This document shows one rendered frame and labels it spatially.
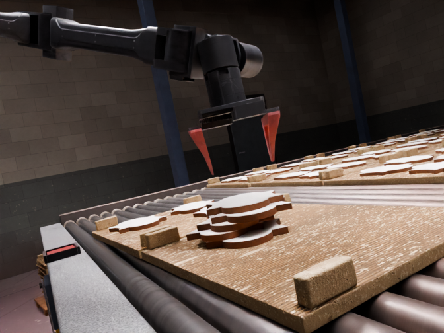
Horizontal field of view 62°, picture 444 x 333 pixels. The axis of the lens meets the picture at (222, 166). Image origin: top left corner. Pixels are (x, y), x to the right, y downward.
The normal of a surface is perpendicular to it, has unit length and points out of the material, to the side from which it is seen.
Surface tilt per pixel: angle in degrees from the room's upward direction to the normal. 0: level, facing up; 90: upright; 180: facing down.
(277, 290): 0
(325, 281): 87
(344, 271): 89
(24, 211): 90
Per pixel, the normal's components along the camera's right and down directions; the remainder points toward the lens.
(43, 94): 0.55, -0.08
